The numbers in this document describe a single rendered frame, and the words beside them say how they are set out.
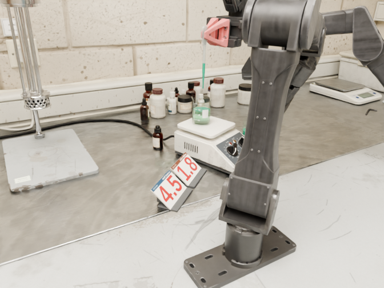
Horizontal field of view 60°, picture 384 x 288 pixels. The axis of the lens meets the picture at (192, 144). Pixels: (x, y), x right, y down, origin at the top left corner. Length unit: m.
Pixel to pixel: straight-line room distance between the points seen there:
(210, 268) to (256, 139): 0.22
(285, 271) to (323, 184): 0.32
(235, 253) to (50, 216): 0.38
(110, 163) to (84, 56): 0.47
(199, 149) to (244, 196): 0.36
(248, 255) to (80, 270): 0.27
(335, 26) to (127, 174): 0.62
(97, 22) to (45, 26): 0.17
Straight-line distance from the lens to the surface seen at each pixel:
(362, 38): 0.90
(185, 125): 0.90
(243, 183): 0.52
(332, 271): 0.64
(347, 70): 1.89
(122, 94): 1.26
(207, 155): 0.86
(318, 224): 0.73
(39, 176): 0.87
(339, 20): 0.92
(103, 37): 1.25
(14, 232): 0.72
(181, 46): 1.38
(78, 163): 0.90
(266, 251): 0.62
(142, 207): 0.73
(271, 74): 0.49
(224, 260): 0.59
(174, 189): 0.75
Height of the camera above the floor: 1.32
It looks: 25 degrees down
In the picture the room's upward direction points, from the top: 2 degrees clockwise
